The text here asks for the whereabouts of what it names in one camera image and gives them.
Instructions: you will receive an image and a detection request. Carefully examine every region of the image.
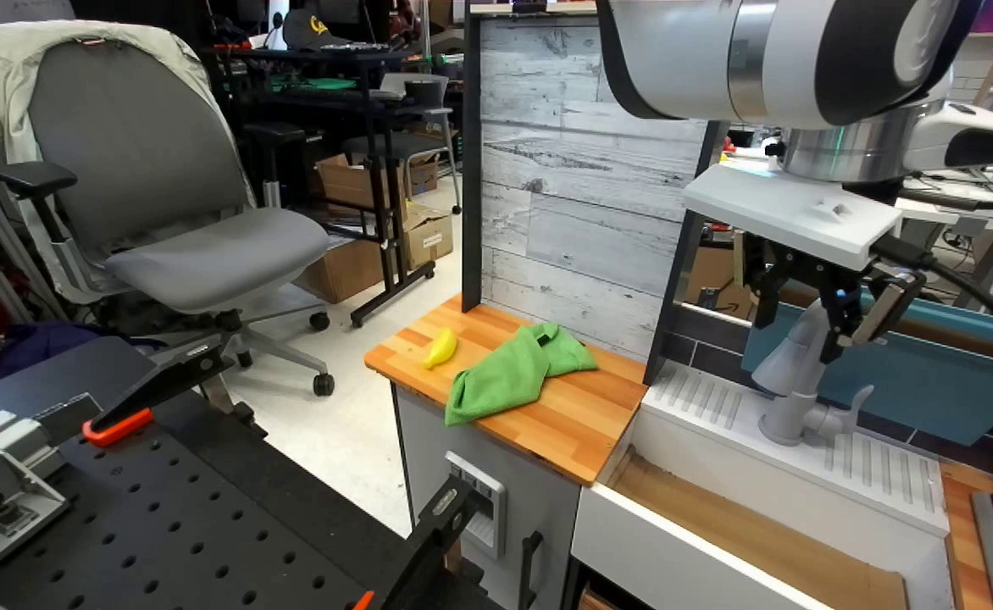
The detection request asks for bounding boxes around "teal plastic bin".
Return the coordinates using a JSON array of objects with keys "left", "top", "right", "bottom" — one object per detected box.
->
[{"left": 737, "top": 294, "right": 993, "bottom": 472}]

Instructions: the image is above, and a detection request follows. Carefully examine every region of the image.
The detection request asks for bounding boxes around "grey metal mount bracket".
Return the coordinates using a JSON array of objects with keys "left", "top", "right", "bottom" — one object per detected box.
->
[{"left": 0, "top": 408, "right": 75, "bottom": 566}]

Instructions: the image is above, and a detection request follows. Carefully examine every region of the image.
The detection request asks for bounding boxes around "brown cardboard box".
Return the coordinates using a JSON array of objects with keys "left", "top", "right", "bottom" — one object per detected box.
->
[{"left": 685, "top": 242, "right": 761, "bottom": 323}]

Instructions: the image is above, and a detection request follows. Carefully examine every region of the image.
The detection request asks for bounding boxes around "grey office chair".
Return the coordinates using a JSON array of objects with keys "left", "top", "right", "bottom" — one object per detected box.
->
[{"left": 0, "top": 16, "right": 347, "bottom": 401}]

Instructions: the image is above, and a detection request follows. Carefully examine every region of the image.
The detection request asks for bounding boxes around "grey wood backsplash panel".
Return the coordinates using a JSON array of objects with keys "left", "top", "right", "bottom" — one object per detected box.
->
[{"left": 457, "top": 2, "right": 735, "bottom": 386}]

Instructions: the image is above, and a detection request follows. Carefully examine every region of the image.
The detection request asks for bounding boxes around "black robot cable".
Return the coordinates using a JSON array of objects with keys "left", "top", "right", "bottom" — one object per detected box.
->
[{"left": 876, "top": 235, "right": 993, "bottom": 352}]

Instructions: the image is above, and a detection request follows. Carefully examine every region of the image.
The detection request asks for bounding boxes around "green cloth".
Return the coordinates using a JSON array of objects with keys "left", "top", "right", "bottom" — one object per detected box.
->
[{"left": 439, "top": 323, "right": 604, "bottom": 429}]

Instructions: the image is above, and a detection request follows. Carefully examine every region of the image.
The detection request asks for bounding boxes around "black cabinet handle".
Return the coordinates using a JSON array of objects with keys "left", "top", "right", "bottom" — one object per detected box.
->
[{"left": 514, "top": 524, "right": 549, "bottom": 610}]

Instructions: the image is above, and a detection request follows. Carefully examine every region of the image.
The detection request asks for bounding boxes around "black metal desk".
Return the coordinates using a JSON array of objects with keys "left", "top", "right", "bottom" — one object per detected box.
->
[{"left": 211, "top": 38, "right": 463, "bottom": 331}]

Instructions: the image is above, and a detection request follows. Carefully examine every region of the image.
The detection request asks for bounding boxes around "black clamp orange tip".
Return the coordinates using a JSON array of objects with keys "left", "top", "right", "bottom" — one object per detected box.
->
[
  {"left": 79, "top": 337, "right": 255, "bottom": 450},
  {"left": 347, "top": 472, "right": 489, "bottom": 610}
]

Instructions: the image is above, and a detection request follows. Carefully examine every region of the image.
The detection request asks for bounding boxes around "large cardboard box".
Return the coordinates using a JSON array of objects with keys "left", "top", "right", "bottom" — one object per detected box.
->
[{"left": 293, "top": 235, "right": 388, "bottom": 304}]

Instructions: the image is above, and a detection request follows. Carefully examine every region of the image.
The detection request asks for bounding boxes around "white wrist mounting plate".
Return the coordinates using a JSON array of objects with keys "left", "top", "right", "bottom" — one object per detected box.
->
[{"left": 678, "top": 156, "right": 908, "bottom": 274}]

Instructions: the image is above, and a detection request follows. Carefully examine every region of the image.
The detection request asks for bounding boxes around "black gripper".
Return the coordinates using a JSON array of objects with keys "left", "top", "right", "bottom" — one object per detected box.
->
[{"left": 737, "top": 232, "right": 928, "bottom": 352}]

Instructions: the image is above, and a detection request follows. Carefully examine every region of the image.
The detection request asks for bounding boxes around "white cabinet outlet plate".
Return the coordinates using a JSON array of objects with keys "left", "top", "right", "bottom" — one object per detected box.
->
[{"left": 437, "top": 447, "right": 508, "bottom": 559}]

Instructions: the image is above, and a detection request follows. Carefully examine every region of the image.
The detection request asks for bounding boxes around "white toy kitchen sink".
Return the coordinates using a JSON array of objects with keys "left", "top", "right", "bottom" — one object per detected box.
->
[{"left": 570, "top": 355, "right": 959, "bottom": 610}]

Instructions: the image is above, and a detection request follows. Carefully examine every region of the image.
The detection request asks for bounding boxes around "wooden top kitchen counter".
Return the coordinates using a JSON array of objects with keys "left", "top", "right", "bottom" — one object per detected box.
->
[{"left": 361, "top": 294, "right": 993, "bottom": 610}]

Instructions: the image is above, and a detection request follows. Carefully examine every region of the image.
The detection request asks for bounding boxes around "yellow toy banana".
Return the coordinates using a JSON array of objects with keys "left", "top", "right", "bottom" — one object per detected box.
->
[{"left": 421, "top": 330, "right": 463, "bottom": 374}]

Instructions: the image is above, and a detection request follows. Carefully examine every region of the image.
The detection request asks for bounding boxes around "grey toy sink faucet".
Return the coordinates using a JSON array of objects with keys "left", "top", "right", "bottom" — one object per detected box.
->
[{"left": 748, "top": 294, "right": 876, "bottom": 447}]

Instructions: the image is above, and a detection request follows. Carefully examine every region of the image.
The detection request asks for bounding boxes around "small cardboard box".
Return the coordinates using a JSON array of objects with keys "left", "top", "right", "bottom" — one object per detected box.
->
[{"left": 313, "top": 154, "right": 410, "bottom": 218}]

